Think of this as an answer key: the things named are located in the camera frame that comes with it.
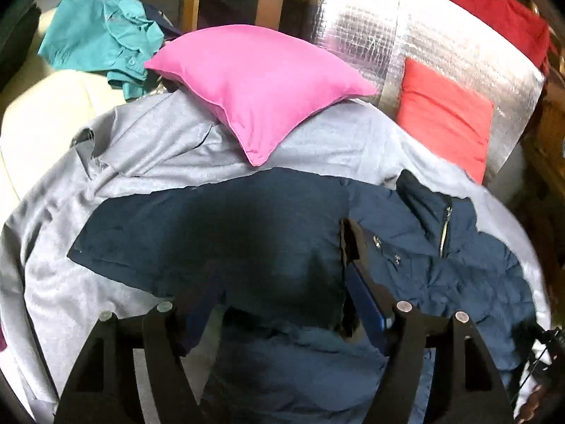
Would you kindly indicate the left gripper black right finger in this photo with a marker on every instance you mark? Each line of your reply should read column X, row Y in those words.
column 466, row 386

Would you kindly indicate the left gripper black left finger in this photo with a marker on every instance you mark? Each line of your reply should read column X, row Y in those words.
column 102, row 386

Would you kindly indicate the navy blue quilted jacket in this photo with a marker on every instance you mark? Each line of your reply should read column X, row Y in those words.
column 286, row 354

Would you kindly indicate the grey bed sheet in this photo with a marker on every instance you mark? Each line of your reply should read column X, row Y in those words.
column 49, row 303

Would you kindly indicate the red cushion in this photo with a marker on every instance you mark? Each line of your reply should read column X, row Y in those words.
column 451, row 120

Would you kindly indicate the cream leather sofa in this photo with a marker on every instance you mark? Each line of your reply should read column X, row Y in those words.
column 42, row 109

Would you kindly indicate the pink pillow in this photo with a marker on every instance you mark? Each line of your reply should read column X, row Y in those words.
column 258, row 82

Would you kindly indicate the teal shirt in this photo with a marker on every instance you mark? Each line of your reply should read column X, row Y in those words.
column 114, row 38

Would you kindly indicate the red blanket on railing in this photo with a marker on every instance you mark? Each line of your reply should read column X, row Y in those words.
column 522, row 27

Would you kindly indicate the silver foil insulation panel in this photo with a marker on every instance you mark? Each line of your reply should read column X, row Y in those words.
column 376, row 37

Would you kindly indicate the wooden base cabinet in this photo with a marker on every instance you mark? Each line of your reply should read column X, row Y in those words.
column 286, row 16

